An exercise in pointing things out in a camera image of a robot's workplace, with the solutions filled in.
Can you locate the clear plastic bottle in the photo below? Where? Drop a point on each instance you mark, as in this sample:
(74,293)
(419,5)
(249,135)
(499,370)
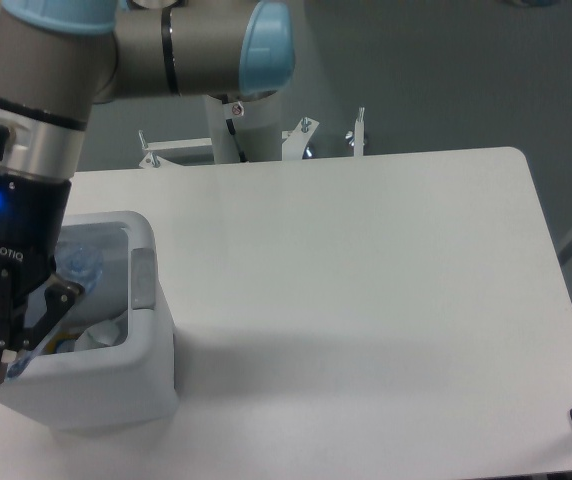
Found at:
(78,262)

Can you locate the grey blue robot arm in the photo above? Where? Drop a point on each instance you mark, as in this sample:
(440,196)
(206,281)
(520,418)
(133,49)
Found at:
(60,58)

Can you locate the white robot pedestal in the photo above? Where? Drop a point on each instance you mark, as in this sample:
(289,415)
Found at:
(240,130)

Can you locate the white trash can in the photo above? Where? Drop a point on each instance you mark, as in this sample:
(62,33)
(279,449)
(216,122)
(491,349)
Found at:
(130,382)

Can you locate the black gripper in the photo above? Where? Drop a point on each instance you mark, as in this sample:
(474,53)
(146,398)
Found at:
(31,215)

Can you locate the trash inside can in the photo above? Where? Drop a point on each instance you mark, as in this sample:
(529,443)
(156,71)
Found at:
(63,341)

